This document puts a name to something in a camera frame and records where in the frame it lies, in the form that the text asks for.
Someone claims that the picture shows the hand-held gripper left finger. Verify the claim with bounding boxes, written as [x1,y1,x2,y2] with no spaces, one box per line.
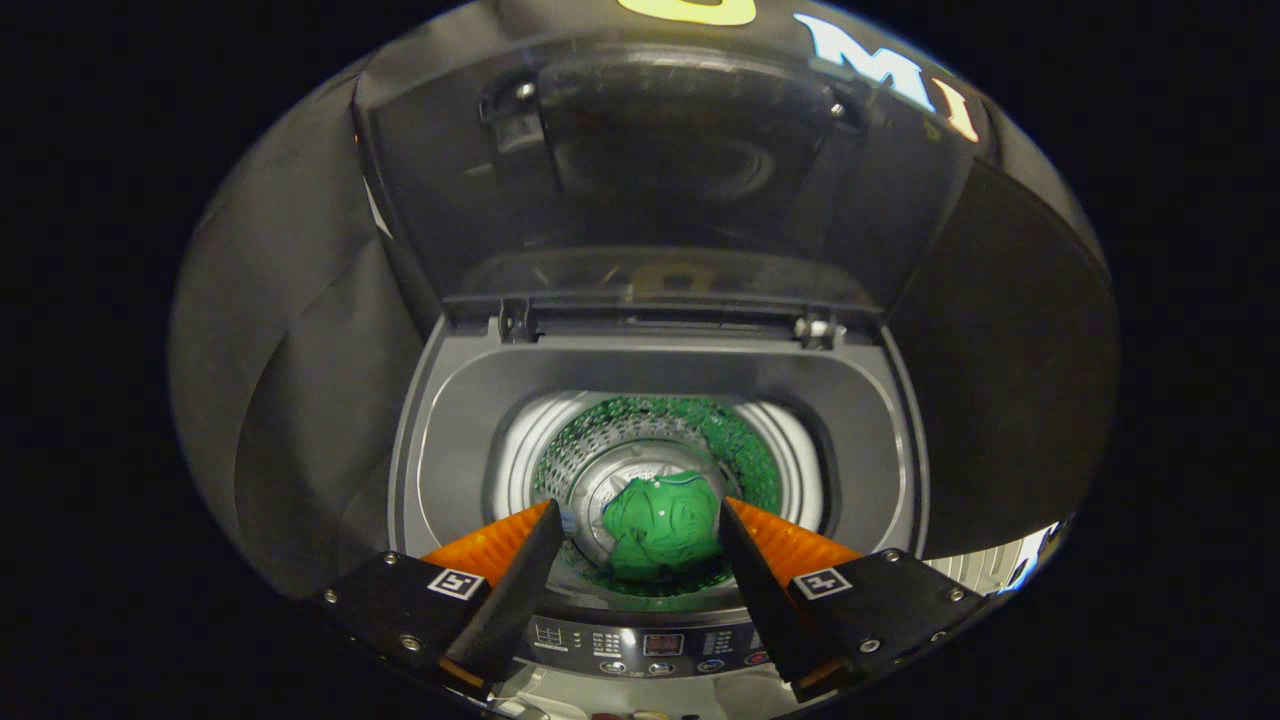
[312,498,566,701]

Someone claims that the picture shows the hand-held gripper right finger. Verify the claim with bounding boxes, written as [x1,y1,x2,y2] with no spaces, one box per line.
[718,497,991,706]

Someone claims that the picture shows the green polo shirt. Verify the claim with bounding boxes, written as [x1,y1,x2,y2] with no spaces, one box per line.
[600,472,723,581]

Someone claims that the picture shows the dark washing machine lid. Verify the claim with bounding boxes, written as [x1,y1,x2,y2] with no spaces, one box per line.
[352,38,993,333]

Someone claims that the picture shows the grey cabinet with dark top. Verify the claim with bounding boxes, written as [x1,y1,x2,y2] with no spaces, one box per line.
[885,155,1121,598]

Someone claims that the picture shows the black backdrop cloth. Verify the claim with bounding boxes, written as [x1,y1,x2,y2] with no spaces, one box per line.
[168,0,1121,601]

